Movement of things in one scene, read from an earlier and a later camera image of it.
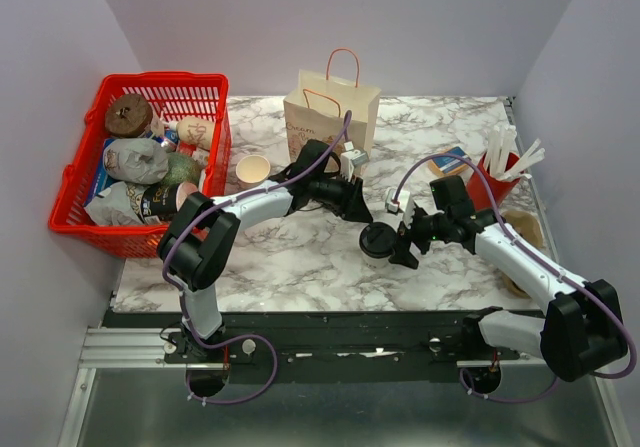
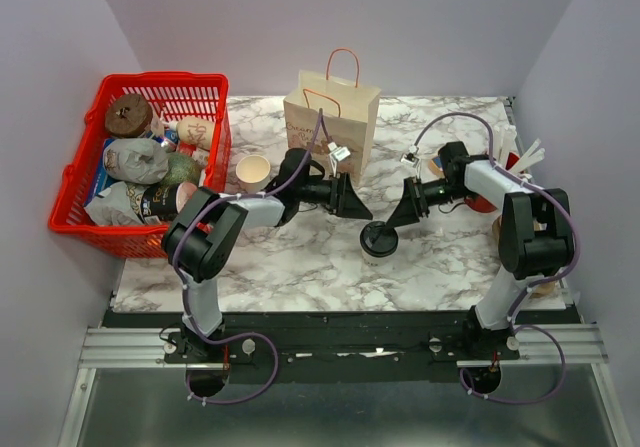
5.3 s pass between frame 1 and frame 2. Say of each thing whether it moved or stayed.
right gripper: moved
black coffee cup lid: stayed
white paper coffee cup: stayed
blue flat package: stayed
